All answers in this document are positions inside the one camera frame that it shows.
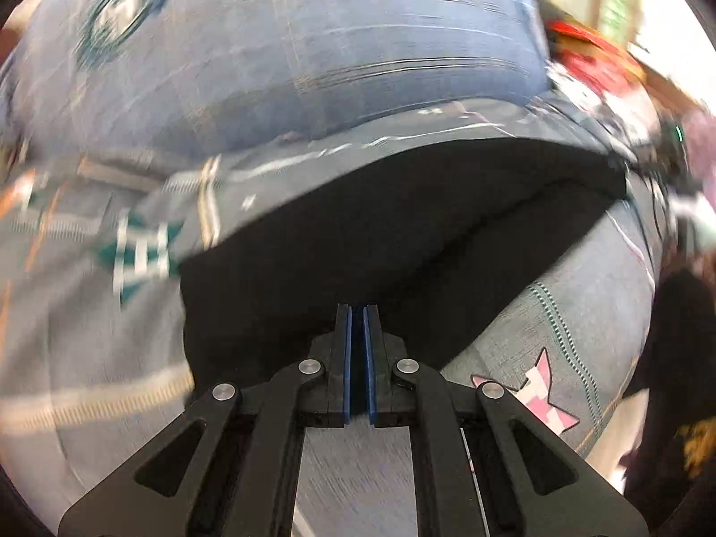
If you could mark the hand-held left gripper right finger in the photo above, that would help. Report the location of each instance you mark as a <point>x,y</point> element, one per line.
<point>368,369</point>

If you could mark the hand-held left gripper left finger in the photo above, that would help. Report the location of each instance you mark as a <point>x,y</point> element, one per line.
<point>348,369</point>

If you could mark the black pants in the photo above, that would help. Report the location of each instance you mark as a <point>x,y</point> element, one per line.
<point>363,235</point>

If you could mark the pile of red packets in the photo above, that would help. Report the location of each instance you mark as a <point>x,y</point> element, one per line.
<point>598,61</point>

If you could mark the dark cloth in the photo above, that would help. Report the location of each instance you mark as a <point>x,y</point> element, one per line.
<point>682,358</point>

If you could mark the grey printed bed sheet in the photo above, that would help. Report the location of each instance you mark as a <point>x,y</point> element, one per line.
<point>84,319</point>

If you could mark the blue plaid pillow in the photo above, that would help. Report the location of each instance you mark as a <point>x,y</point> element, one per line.
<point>279,39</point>

